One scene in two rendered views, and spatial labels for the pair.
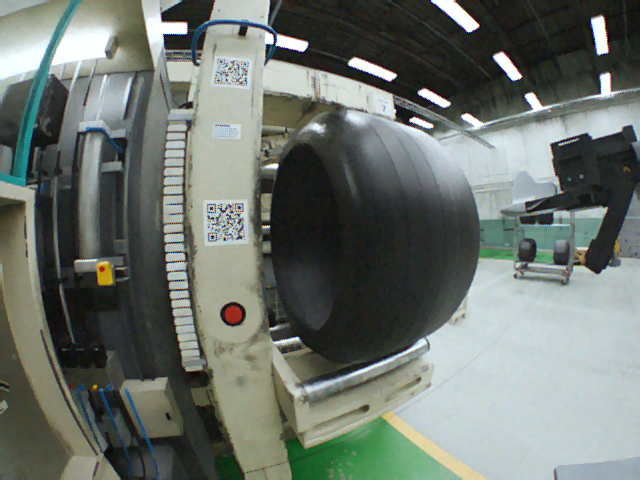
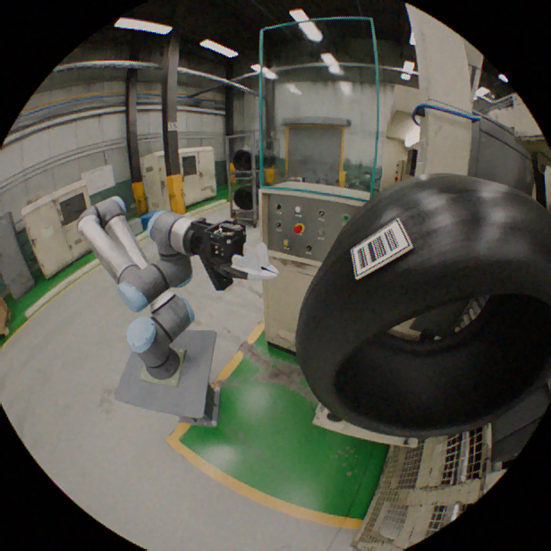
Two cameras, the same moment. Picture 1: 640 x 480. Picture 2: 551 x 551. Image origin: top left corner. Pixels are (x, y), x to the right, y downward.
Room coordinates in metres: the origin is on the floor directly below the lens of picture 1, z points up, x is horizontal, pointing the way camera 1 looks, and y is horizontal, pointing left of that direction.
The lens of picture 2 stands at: (0.53, -0.45, 1.43)
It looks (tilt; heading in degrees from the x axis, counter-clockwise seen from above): 34 degrees down; 143
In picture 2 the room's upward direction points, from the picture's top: straight up
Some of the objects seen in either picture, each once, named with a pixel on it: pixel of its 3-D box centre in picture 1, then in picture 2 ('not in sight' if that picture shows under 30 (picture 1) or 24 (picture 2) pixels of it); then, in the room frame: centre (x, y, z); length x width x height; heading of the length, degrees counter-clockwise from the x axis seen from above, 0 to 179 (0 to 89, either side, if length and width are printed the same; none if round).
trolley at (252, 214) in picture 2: not in sight; (256, 178); (-3.32, 1.89, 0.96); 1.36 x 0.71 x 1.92; 117
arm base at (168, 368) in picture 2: not in sight; (158, 358); (-0.15, -0.65, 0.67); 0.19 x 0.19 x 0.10
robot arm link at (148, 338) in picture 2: not in sight; (148, 340); (-0.14, -0.64, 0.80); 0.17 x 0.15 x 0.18; 115
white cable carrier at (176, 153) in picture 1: (178, 242); not in sight; (0.37, 0.25, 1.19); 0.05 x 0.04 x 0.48; 26
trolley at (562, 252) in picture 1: (544, 234); not in sight; (3.53, -4.73, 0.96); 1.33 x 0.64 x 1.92; 25
